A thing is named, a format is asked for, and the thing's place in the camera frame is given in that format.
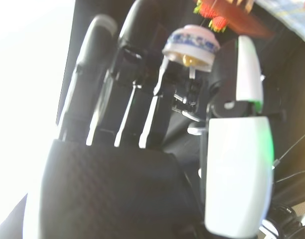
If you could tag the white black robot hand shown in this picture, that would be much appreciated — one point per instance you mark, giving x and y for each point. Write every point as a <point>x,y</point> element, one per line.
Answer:
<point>112,189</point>

